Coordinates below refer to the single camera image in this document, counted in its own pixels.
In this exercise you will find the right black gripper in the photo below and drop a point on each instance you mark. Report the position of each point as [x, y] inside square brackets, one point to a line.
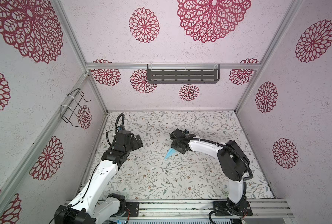
[172, 144]

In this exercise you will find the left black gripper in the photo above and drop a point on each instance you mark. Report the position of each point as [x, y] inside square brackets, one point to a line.
[136, 145]

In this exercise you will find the light blue square paper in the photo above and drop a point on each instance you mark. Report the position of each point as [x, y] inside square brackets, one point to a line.
[170, 153]

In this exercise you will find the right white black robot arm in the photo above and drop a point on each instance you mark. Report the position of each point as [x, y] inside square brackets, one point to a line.
[234, 163]

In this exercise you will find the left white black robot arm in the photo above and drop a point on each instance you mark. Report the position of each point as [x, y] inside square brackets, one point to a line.
[84, 208]

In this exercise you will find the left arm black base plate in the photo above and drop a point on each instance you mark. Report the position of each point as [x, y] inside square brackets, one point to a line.
[131, 210]

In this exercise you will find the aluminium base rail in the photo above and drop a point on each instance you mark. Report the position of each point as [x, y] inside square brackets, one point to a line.
[203, 209]

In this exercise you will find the dark grey slotted wall shelf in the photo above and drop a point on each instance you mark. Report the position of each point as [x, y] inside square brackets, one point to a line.
[182, 76]

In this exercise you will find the black wire wall rack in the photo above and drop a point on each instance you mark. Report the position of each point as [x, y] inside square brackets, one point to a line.
[76, 113]

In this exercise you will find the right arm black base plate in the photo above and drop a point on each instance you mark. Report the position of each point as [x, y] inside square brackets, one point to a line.
[243, 209]

